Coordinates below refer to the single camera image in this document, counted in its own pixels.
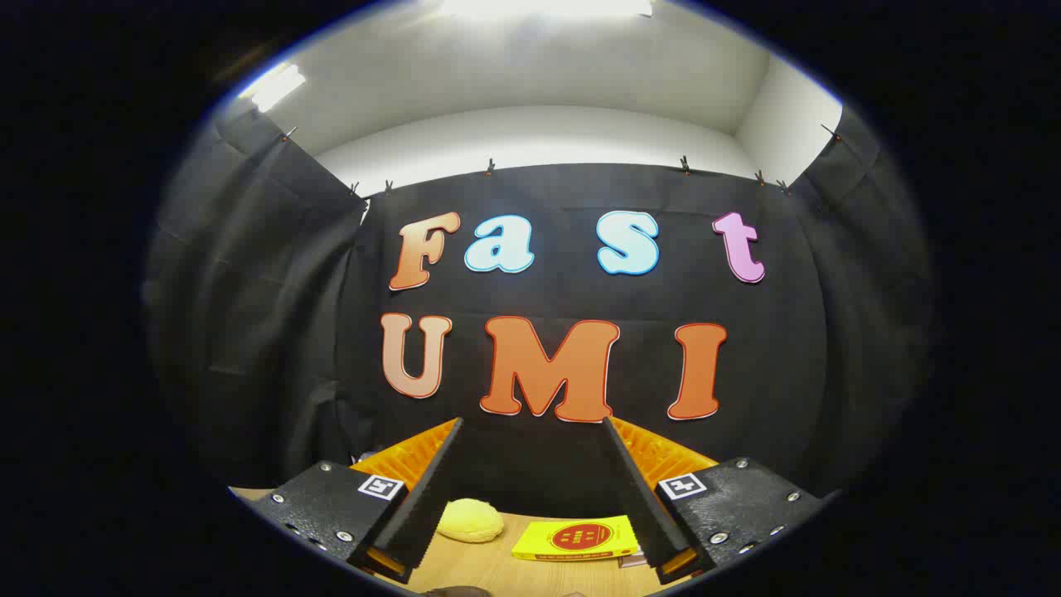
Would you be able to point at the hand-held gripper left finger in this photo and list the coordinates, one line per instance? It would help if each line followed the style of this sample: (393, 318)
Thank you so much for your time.
(431, 497)

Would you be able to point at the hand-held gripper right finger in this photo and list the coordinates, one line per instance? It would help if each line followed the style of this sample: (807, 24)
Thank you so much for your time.
(638, 497)

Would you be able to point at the yellow round bread plush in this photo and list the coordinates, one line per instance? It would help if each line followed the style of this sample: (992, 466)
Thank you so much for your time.
(470, 521)

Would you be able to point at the dark spine book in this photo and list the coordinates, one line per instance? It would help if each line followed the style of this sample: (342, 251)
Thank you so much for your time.
(632, 560)

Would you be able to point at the yellow book with red circle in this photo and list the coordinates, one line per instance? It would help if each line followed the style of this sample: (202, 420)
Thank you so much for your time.
(572, 539)

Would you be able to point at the row of small cloth clips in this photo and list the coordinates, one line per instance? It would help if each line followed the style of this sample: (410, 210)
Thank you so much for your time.
(490, 167)

